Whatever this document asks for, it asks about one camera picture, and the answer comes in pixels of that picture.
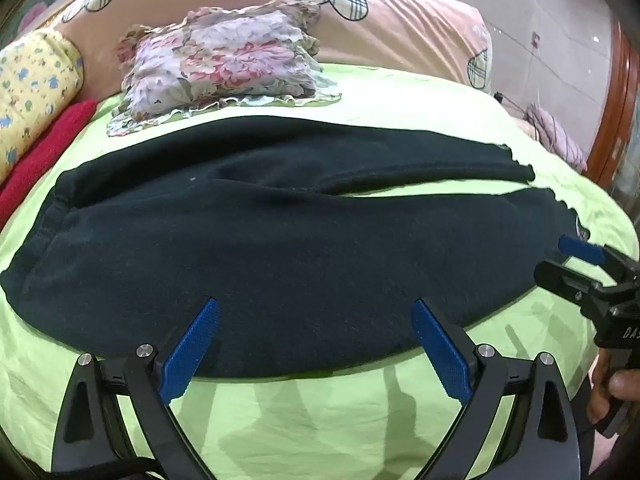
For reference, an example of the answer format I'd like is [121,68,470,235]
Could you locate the black pants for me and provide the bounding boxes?
[0,119,591,380]

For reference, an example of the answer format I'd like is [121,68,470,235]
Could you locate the pink striped cloth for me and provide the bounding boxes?
[520,102,588,173]

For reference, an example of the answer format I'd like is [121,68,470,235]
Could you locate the pink quilt with plaid hearts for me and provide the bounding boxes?
[50,0,493,93]

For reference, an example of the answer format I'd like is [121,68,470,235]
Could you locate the wooden glass cabinet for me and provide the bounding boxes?
[585,20,640,191]

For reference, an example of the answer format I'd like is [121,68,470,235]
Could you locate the floral ruffled pillow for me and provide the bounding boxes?
[106,0,343,138]

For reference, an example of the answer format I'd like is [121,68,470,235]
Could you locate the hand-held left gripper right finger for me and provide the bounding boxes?
[410,298,583,480]

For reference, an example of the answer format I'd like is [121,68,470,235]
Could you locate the red knitted cloth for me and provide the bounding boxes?
[0,99,98,228]

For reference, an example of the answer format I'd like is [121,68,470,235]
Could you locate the person's right hand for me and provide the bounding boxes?
[587,347,640,426]

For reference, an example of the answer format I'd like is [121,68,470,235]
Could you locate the green bed sheet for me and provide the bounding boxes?
[0,62,640,480]

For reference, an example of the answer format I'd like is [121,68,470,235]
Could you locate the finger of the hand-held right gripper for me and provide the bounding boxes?
[534,259,601,311]
[558,235,640,286]

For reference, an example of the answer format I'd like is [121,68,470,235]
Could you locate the yellow floral bolster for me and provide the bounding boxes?
[0,29,85,183]

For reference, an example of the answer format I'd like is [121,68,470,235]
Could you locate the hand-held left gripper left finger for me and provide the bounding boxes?
[52,297,221,480]

